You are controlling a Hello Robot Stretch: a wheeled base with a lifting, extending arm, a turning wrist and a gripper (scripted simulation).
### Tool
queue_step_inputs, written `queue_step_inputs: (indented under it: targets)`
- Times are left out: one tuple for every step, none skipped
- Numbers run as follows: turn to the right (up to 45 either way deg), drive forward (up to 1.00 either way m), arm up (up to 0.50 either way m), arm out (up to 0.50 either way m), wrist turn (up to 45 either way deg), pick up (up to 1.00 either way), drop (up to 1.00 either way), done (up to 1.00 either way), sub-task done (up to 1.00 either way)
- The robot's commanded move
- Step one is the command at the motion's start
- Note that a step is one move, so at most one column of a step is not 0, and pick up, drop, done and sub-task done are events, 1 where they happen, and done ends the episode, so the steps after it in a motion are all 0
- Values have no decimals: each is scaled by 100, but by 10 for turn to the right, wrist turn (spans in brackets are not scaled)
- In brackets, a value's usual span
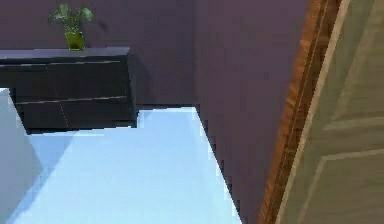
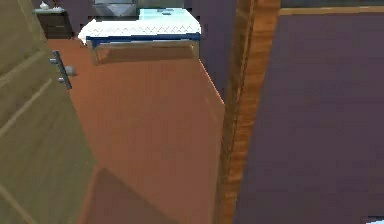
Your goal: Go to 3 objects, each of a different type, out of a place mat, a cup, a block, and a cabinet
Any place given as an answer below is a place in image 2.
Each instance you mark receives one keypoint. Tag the grey pillow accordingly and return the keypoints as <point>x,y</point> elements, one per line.
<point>115,8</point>

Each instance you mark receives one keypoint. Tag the brown wooden door frame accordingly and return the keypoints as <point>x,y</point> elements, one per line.
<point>243,110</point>

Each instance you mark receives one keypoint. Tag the small white object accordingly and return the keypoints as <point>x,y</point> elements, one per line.
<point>44,5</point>

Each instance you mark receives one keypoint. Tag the dark brown nightstand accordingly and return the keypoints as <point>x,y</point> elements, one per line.
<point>55,23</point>

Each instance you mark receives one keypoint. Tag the bed with white blue cover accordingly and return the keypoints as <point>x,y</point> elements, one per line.
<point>146,36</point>

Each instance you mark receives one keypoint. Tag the olive wooden room door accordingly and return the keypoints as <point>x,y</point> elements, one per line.
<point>30,133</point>

